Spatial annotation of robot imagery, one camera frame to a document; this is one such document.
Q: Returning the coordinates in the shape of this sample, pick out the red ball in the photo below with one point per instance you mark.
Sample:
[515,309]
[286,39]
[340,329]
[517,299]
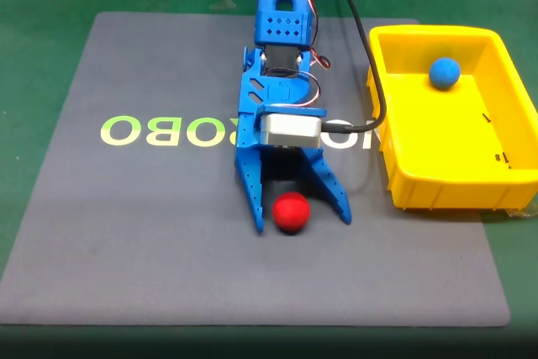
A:
[291,212]

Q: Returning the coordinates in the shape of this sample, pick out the yellow plastic bin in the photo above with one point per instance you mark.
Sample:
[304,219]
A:
[441,136]

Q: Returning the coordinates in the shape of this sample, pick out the blue ball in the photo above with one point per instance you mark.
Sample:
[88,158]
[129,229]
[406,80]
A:
[444,74]

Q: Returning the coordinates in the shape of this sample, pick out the grey mat with lettering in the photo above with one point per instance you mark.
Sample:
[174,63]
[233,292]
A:
[126,228]

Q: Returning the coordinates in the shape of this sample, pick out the clear tape piece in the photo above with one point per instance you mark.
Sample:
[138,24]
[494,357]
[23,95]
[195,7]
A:
[521,213]

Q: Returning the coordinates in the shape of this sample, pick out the silver camera box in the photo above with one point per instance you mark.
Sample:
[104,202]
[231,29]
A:
[290,131]

